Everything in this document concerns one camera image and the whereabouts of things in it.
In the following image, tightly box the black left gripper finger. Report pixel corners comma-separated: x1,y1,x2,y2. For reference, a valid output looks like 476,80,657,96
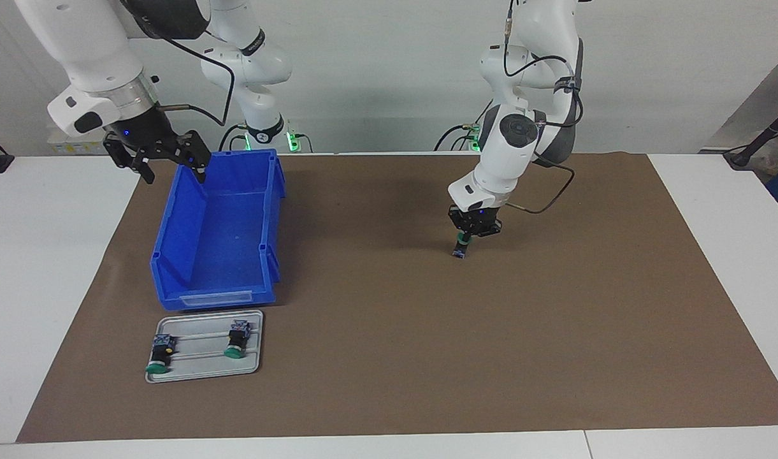
470,219,504,242
449,207,471,247

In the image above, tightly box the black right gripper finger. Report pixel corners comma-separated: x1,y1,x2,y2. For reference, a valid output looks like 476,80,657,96
164,129,213,185
103,133,155,186

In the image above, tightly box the blue plastic storage bin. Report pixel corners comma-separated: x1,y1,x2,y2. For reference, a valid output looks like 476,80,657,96
150,149,286,312

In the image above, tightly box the brown table mat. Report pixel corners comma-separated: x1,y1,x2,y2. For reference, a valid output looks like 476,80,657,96
16,152,778,444

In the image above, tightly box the grey metal tray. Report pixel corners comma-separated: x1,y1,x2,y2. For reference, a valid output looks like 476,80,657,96
145,310,264,384

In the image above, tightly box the black stand with pole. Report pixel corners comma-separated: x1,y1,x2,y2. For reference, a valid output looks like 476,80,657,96
723,101,778,170

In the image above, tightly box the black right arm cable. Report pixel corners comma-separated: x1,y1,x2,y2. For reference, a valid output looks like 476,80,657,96
124,0,236,127

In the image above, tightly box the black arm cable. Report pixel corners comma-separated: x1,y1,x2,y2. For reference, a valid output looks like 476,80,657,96
503,0,584,215
124,0,236,127

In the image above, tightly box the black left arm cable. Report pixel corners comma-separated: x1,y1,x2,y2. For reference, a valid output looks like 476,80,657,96
503,0,584,215

